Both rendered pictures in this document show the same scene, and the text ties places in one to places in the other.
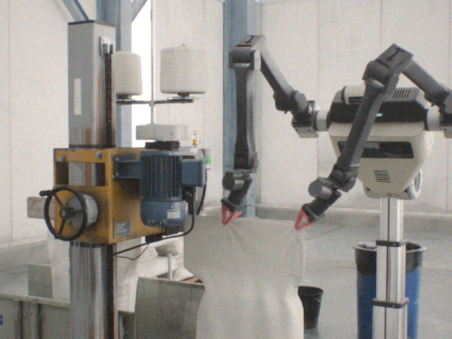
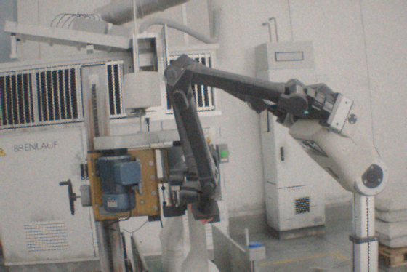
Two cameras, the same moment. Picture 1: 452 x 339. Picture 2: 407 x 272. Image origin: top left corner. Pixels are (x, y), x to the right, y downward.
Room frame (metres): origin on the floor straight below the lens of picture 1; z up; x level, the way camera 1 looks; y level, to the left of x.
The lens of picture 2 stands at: (0.91, -2.12, 1.51)
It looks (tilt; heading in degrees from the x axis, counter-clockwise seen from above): 3 degrees down; 51
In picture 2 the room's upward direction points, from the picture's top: 5 degrees counter-clockwise
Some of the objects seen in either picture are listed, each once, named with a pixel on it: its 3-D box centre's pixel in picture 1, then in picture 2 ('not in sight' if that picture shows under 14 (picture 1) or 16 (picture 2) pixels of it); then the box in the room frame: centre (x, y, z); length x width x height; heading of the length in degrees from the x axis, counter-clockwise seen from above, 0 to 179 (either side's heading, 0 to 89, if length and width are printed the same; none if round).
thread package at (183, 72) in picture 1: (183, 71); (142, 90); (2.41, 0.15, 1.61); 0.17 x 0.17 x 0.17
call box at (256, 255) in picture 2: not in sight; (255, 252); (2.83, -0.06, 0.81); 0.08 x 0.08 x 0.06; 61
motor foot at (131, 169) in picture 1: (135, 167); (107, 167); (2.28, 0.30, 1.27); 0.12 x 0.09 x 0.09; 151
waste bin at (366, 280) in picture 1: (387, 293); not in sight; (4.55, -1.09, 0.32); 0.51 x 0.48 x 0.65; 151
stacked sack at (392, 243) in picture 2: not in sight; (392, 234); (5.53, 0.91, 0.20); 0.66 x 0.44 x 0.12; 61
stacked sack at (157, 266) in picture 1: (136, 268); (406, 224); (5.49, 0.72, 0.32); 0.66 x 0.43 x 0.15; 153
